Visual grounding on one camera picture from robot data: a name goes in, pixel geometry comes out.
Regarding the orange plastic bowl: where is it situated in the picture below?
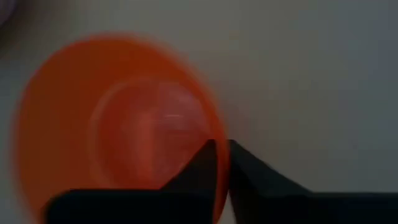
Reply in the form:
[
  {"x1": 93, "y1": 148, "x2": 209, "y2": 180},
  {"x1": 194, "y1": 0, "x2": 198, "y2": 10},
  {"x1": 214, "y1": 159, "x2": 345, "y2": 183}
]
[{"x1": 11, "y1": 32, "x2": 231, "y2": 224}]

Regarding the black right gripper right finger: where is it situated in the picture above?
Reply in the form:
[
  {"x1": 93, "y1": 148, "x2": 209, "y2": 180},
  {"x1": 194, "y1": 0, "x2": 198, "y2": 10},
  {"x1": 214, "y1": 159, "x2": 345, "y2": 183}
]
[{"x1": 228, "y1": 139, "x2": 398, "y2": 224}]

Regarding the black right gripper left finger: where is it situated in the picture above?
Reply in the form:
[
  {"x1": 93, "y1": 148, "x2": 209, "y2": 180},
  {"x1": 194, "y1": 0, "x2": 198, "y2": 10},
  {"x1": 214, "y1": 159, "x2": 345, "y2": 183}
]
[{"x1": 42, "y1": 139, "x2": 218, "y2": 224}]

